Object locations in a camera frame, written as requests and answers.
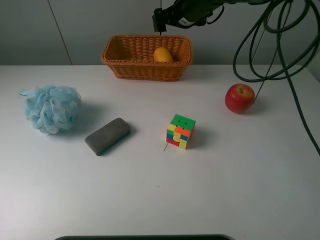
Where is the black picker gripper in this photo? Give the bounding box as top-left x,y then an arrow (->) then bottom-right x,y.
152,0 -> 225,35

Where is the yellow mango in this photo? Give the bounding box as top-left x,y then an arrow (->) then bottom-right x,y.
153,47 -> 174,63

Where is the orange wicker basket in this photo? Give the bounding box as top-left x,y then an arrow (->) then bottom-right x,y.
100,34 -> 193,82

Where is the multicoloured puzzle cube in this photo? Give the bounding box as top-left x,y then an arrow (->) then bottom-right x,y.
166,114 -> 196,150

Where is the red apple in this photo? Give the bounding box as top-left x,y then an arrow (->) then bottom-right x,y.
224,83 -> 255,114

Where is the grey whiteboard eraser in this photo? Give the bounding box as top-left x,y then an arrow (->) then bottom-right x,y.
84,117 -> 131,156

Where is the blue mesh bath sponge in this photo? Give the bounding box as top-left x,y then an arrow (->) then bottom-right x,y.
19,85 -> 82,135

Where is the thin black cable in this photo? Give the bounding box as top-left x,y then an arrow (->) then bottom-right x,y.
253,0 -> 294,105

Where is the black looped cable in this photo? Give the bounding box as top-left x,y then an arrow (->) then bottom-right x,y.
232,0 -> 320,156

